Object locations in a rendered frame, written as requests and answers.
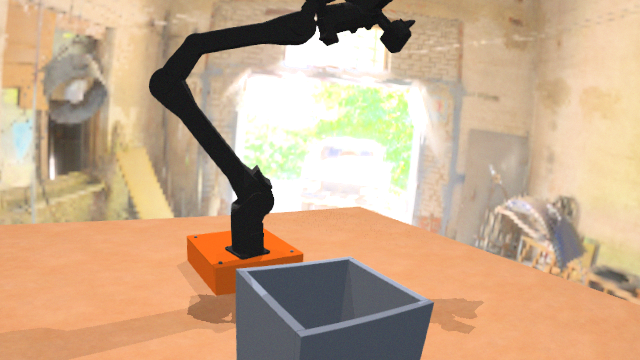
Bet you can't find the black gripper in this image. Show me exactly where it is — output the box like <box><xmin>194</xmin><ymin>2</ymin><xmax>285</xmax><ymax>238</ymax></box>
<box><xmin>345</xmin><ymin>0</ymin><xmax>416</xmax><ymax>53</ymax></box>

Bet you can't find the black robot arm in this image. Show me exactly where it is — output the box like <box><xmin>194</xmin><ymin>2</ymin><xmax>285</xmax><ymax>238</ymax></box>
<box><xmin>149</xmin><ymin>0</ymin><xmax>356</xmax><ymax>260</ymax></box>

